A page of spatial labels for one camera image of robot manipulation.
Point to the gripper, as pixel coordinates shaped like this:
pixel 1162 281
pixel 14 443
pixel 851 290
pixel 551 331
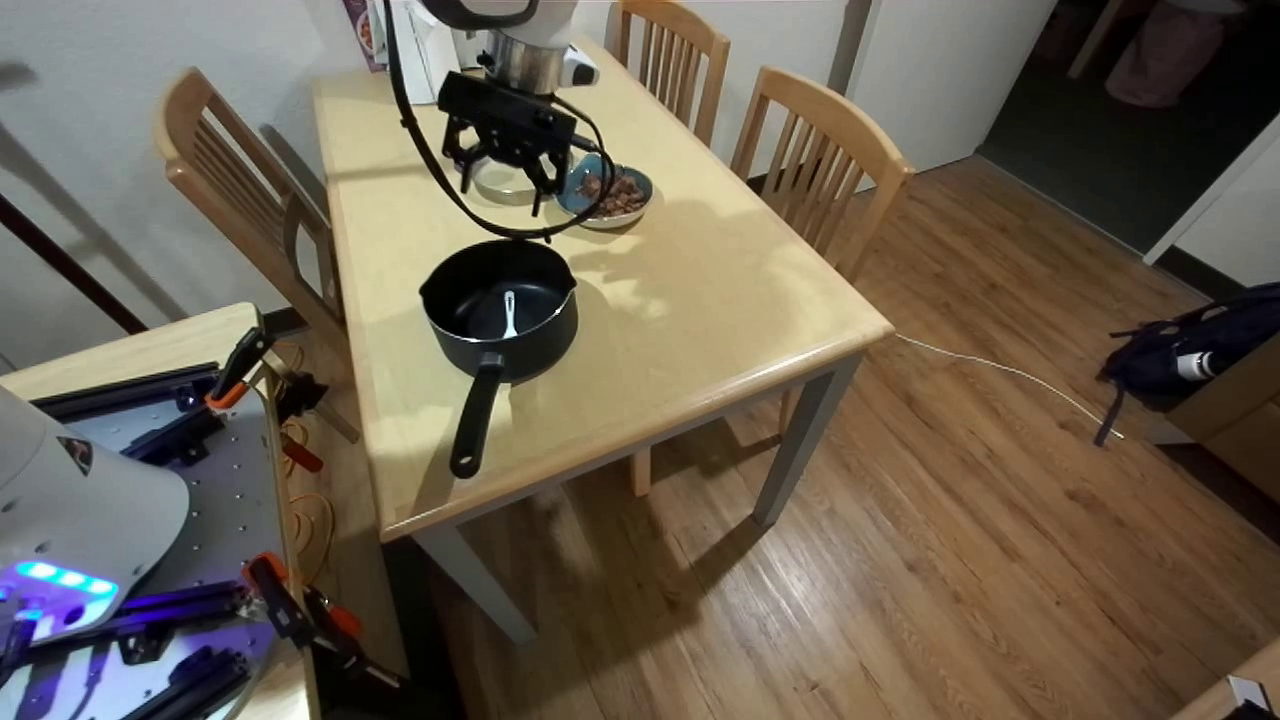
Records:
pixel 520 132

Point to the clear glass dish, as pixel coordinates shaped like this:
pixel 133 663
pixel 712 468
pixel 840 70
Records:
pixel 505 182

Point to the blue bowl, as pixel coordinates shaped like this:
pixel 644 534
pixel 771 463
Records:
pixel 575 200

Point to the brown food pieces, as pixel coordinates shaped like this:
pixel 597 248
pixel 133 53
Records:
pixel 622 194

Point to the white appliance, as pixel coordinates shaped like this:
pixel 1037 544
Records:
pixel 425 50

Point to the white spoon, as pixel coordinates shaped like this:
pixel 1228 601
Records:
pixel 510 312

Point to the printed box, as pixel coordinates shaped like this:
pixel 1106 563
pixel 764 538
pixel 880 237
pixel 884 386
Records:
pixel 362 30

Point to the wooden chair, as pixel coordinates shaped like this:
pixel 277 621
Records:
pixel 820 150
pixel 230 160
pixel 680 60

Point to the orange and black clamp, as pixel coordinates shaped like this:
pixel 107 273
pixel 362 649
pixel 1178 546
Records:
pixel 290 610
pixel 240 365

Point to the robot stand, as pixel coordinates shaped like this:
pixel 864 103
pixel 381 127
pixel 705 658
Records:
pixel 225 480

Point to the dark handrail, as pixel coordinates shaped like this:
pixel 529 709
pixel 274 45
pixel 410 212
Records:
pixel 70 265

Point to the pink bag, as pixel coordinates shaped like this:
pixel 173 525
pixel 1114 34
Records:
pixel 1165 55

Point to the white bottle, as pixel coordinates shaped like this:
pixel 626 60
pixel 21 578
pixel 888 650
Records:
pixel 1196 366

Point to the dark blue backpack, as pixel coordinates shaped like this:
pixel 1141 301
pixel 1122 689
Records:
pixel 1230 335

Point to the wooden cabinet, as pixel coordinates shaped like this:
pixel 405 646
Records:
pixel 1235 410

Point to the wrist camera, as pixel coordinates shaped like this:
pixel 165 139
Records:
pixel 480 95

